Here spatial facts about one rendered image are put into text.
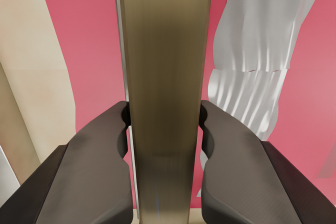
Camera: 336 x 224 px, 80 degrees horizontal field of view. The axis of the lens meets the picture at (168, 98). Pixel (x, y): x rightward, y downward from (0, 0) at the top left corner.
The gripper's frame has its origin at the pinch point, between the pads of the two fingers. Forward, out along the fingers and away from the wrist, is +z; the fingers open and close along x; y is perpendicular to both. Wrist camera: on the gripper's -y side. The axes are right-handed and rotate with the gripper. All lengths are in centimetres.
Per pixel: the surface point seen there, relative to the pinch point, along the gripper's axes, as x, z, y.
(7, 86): -13.8, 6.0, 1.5
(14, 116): -13.8, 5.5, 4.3
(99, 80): -5.8, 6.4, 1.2
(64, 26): -7.8, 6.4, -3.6
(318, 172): 19.8, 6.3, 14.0
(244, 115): 8.3, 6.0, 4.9
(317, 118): 16.6, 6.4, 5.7
